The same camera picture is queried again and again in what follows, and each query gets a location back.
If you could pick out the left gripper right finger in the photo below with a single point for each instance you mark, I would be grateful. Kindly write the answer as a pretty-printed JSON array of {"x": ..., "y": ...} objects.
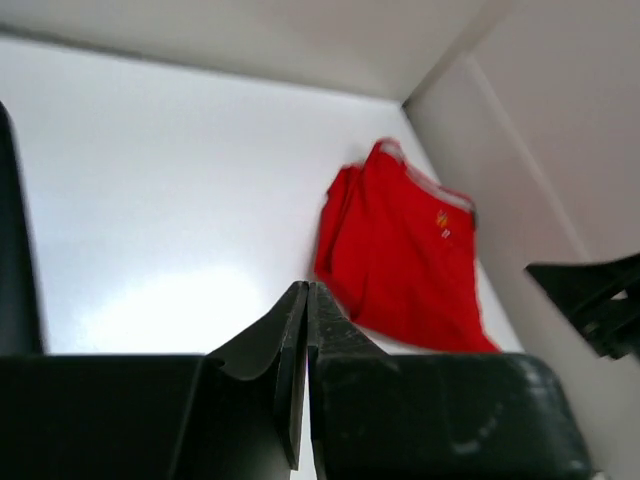
[{"x": 354, "y": 396}]

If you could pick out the red polo shirt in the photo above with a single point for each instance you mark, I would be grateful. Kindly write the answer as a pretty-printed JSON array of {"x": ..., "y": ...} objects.
[{"x": 398, "y": 251}]

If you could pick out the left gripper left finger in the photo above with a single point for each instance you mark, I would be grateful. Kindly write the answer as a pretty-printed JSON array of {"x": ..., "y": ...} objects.
[{"x": 255, "y": 390}]

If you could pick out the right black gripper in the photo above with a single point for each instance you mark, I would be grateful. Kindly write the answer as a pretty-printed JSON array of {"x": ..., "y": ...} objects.
[{"x": 600, "y": 300}]

